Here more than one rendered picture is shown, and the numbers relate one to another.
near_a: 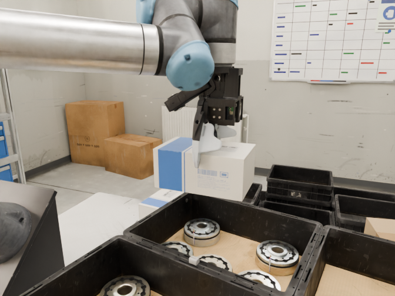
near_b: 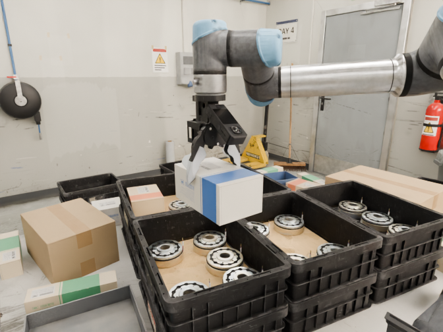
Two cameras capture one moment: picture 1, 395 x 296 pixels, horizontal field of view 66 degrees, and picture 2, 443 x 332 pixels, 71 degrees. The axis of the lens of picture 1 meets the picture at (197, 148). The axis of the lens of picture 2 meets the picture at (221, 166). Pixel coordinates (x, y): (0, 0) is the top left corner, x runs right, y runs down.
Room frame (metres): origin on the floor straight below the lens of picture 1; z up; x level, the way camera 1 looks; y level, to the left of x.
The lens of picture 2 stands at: (1.24, 0.38, 1.35)
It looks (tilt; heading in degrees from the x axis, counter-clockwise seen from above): 16 degrees down; 214
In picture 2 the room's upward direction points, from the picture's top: straight up
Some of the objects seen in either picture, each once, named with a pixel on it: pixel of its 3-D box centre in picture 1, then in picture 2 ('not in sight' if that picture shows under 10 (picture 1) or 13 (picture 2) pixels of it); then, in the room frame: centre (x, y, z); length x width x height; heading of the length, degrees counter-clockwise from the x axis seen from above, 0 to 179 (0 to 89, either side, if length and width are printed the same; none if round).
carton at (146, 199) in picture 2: not in sight; (145, 201); (0.45, -0.50, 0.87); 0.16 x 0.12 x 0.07; 56
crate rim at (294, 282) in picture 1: (224, 232); (202, 244); (0.65, -0.07, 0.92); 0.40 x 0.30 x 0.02; 58
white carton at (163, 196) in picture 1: (166, 207); not in sight; (1.12, 0.13, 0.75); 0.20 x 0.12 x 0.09; 153
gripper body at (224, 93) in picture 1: (219, 96); (208, 120); (0.64, -0.05, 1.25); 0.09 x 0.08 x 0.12; 69
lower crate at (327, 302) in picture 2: not in sight; (290, 267); (0.40, 0.09, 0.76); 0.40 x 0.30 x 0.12; 58
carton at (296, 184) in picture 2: not in sight; (304, 190); (-0.35, -0.12, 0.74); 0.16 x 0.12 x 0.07; 76
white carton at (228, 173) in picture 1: (205, 165); (216, 186); (0.65, -0.02, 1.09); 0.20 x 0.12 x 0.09; 69
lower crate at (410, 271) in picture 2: not in sight; (359, 246); (0.14, 0.25, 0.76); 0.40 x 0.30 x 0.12; 58
